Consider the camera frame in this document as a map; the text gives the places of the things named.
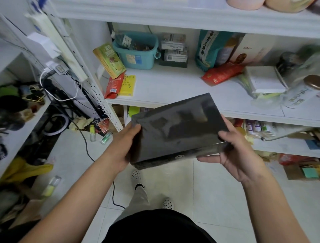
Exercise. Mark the red snack packet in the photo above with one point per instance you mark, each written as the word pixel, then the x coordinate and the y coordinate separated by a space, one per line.
pixel 114 86

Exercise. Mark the teal plastic basket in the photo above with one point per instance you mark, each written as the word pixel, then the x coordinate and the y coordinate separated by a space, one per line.
pixel 137 59

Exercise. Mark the person's white shoe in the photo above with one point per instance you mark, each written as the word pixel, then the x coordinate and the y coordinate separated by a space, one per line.
pixel 136 176
pixel 167 204

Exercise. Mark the person's right hand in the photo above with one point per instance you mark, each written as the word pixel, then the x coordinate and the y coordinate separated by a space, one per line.
pixel 242 157

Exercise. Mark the small black grey boxes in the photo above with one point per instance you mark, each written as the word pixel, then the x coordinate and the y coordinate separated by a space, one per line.
pixel 173 51

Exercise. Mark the teal pouch bag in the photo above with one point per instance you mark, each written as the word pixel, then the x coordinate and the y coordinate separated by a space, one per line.
pixel 209 49

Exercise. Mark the dark jar with lid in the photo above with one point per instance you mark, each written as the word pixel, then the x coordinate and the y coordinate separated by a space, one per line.
pixel 287 62

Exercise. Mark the person's left hand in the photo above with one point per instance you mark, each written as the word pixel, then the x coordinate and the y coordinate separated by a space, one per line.
pixel 120 150

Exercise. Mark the yellow tag packet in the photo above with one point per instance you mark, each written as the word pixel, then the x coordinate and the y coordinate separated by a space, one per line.
pixel 127 86

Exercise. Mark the blue tape strip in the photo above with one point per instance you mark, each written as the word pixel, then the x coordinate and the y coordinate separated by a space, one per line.
pixel 38 5

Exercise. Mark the small clear bottle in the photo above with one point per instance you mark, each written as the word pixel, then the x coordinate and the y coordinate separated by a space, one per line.
pixel 51 186

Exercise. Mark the person's black clothing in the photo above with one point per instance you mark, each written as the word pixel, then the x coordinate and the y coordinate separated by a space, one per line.
pixel 160 228

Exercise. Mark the beige cylinder canister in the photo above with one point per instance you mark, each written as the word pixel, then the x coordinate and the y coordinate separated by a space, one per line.
pixel 290 5

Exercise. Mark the white power strip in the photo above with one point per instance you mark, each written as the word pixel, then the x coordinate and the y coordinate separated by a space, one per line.
pixel 60 50

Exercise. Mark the person's left forearm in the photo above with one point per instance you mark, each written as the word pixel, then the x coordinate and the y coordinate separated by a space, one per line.
pixel 75 203

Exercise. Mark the white box brown print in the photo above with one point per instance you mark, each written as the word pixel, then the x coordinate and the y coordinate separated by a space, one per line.
pixel 255 47

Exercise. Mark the pink cylinder canister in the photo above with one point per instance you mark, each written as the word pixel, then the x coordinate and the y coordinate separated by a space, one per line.
pixel 245 4

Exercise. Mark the red pouch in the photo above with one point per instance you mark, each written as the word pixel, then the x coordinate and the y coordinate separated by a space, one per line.
pixel 222 74

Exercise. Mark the white power adapter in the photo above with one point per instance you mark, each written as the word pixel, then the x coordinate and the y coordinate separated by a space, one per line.
pixel 44 45

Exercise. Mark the tall black and yellow box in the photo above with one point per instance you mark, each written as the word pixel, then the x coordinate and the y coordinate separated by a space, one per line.
pixel 175 130

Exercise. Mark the brown carton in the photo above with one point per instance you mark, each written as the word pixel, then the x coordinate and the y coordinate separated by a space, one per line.
pixel 300 173

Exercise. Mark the white metal shelving unit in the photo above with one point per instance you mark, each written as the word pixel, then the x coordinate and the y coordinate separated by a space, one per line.
pixel 175 85

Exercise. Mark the white flat box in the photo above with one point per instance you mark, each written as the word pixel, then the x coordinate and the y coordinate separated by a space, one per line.
pixel 265 79

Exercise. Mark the yellow plastic bag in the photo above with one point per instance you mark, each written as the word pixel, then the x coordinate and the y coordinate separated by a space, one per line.
pixel 25 170

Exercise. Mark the green snack packet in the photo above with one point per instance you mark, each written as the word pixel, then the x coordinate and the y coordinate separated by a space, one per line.
pixel 110 61

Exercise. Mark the red canister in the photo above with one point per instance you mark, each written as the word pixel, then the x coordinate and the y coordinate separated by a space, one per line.
pixel 315 6

